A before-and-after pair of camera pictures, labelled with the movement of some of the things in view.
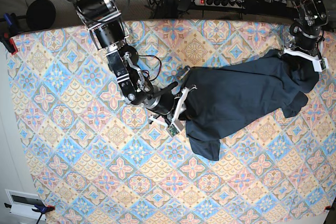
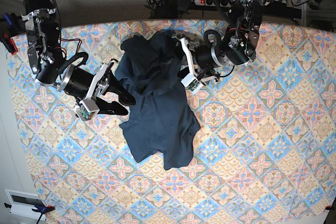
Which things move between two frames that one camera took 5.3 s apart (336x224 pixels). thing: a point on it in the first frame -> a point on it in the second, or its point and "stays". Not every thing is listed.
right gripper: (305, 48) -> (201, 61)
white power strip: (224, 2) stays
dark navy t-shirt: (223, 98) -> (161, 115)
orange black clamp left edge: (8, 42) stays
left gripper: (167, 107) -> (86, 85)
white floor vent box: (23, 202) stays
